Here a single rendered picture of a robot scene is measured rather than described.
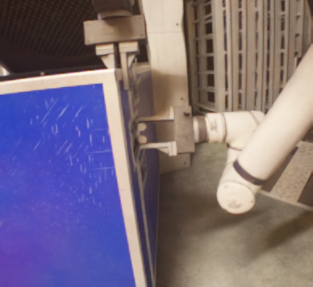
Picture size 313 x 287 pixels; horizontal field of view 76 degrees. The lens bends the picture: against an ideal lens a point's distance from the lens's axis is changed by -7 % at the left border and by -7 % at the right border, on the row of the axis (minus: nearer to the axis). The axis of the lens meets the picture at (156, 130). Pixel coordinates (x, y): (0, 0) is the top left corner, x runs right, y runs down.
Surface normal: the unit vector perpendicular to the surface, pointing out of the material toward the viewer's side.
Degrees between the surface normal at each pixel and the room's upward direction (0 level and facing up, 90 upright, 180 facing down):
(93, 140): 90
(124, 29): 80
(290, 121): 87
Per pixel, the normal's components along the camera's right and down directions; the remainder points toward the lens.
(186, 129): -0.07, -0.16
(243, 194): -0.41, 0.33
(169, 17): 0.33, 0.25
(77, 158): -0.04, 0.29
